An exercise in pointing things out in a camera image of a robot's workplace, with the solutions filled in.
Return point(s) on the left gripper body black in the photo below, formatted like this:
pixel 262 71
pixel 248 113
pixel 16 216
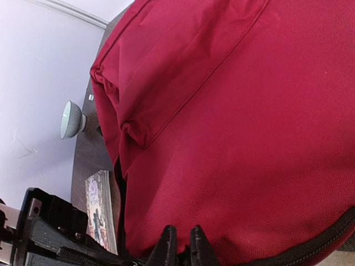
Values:
pixel 51 231

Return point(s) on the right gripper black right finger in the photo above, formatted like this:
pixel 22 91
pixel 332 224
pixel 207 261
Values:
pixel 201 251

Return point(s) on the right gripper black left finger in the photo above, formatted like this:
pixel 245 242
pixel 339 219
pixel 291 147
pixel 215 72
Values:
pixel 165 251

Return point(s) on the red backpack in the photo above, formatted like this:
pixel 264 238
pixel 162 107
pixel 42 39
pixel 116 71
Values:
pixel 237 116

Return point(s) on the small pink illustrated book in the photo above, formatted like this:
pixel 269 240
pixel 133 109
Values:
pixel 99 210

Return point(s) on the pale blue ceramic bowl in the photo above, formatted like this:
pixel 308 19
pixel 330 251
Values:
pixel 73 121

